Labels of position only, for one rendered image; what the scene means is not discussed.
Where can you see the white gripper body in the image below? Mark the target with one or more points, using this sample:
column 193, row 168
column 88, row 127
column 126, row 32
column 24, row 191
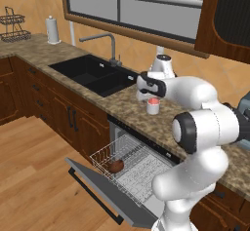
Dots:
column 142, row 95

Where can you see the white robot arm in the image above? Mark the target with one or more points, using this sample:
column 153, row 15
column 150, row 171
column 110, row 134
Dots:
column 195, row 173

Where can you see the white cup with red inside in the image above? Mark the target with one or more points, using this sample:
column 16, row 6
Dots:
column 153, row 107

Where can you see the dishwasher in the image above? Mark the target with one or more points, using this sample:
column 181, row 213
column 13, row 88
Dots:
column 146, row 144

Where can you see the brown bowl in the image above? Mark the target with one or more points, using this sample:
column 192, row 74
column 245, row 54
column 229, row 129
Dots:
column 116, row 166

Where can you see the grey dishwasher door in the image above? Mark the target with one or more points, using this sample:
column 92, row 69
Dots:
column 110, row 192

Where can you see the wooden corner cupboard door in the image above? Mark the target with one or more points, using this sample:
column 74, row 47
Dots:
column 9, row 92

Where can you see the black double sink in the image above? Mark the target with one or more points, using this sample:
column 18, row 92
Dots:
column 94, row 74

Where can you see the grey tap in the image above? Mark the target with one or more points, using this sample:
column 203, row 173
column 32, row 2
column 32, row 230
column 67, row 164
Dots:
column 112, row 51

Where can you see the grey-blue toaster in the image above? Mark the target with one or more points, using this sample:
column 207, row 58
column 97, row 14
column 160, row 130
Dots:
column 244, row 105

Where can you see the wooden drawer stack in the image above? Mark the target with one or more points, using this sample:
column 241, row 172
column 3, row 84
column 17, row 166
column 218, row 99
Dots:
column 35, row 92

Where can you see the white paper towel roll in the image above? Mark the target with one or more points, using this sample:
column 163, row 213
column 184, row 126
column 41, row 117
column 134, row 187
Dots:
column 52, row 30

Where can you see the wooden drawer front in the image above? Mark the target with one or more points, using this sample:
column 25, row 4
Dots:
column 228, row 199

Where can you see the white post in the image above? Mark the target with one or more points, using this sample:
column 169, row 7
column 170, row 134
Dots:
column 72, row 33
column 160, row 50

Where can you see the window with wooden frame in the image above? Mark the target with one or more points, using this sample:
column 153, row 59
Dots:
column 136, row 10

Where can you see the wooden wall cupboard glass door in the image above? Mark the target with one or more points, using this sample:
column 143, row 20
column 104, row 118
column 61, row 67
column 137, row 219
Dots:
column 228, row 17

